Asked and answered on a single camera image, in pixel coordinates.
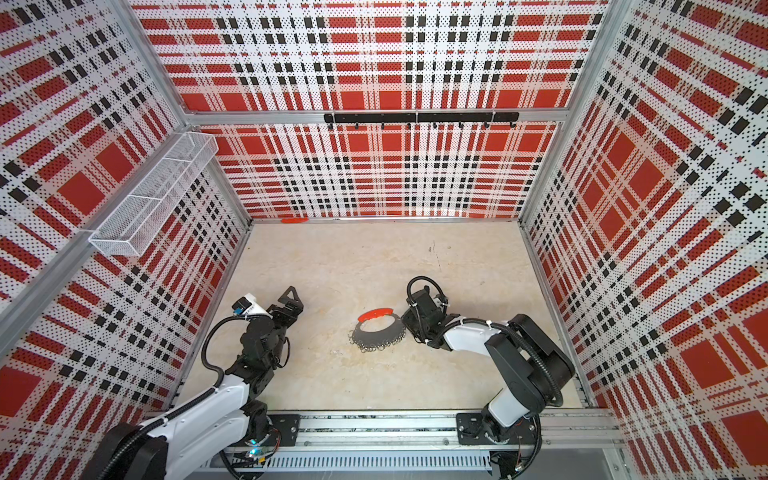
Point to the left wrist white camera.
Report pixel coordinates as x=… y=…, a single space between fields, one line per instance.
x=248 y=308

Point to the black hook rail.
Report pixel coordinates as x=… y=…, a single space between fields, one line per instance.
x=357 y=119

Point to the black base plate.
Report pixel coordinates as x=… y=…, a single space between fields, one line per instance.
x=270 y=429
x=478 y=428

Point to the red flat tag by wall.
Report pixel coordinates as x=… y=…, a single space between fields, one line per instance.
x=297 y=220

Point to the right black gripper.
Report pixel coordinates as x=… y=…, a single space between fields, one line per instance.
x=407 y=319

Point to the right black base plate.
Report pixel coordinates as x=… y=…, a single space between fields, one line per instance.
x=478 y=428

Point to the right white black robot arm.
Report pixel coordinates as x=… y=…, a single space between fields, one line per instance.
x=533 y=368

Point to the silver keyring with red handle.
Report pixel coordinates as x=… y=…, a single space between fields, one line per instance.
x=373 y=340

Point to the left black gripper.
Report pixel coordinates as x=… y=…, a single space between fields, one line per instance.
x=295 y=306

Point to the white wire mesh basket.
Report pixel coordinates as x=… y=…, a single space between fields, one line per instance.
x=135 y=222

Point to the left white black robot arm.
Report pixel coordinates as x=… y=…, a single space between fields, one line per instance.
x=227 y=420

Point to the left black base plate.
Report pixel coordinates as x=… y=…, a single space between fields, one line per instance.
x=270 y=429

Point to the aluminium front rail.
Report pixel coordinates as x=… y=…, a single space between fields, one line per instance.
x=427 y=440

